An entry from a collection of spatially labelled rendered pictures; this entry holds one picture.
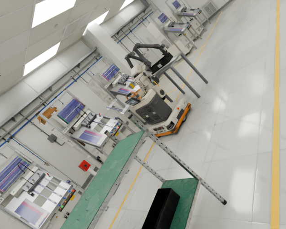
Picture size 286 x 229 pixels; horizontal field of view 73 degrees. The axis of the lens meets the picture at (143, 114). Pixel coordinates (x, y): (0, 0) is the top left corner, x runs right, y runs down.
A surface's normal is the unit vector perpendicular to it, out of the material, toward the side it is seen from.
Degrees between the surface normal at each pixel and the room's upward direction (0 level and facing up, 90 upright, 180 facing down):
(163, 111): 90
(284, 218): 0
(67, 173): 90
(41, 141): 90
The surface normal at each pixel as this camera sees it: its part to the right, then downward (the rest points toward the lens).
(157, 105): 0.49, -0.22
